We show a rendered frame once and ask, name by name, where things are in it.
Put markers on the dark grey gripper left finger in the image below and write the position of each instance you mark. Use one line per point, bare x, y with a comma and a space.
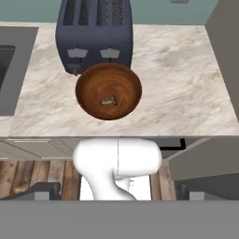
54, 190

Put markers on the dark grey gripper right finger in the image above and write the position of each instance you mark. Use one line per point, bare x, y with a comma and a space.
184, 191

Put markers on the small tan mushroom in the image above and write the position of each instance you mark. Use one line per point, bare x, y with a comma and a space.
109, 101

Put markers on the brown wooden bowl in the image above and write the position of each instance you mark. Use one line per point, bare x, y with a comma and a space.
96, 84

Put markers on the grey cupboard door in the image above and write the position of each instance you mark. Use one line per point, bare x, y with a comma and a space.
171, 153

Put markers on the pale grey drawer front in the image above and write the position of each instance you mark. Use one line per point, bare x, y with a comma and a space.
34, 147

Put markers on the white rounded thing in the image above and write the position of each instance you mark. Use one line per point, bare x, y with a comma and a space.
118, 161

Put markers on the grey sink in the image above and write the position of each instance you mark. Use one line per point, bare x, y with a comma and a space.
18, 71

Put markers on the dark blue four-slot toaster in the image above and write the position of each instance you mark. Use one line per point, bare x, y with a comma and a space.
93, 34

